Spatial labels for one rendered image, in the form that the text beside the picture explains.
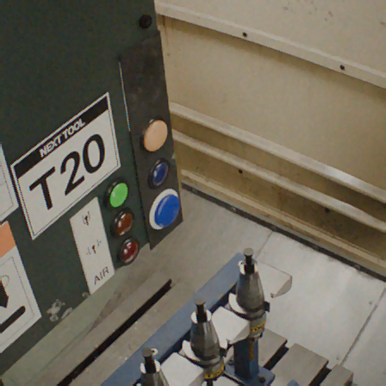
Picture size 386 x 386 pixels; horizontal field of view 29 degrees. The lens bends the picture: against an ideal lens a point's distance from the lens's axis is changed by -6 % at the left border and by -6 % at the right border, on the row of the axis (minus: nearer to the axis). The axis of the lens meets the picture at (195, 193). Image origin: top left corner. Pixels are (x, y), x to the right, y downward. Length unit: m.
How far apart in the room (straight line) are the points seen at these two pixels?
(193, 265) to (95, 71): 1.30
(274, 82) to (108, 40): 1.01
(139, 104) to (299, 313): 1.16
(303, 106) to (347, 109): 0.11
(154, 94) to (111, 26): 0.09
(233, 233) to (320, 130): 0.41
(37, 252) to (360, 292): 1.19
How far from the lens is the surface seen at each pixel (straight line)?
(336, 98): 1.46
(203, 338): 1.07
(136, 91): 0.58
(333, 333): 1.67
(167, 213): 0.66
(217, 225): 1.84
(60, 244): 0.58
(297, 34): 1.43
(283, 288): 1.19
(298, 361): 1.48
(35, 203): 0.54
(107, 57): 0.55
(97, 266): 0.63
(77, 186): 0.57
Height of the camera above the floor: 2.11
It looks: 41 degrees down
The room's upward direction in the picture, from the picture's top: 6 degrees counter-clockwise
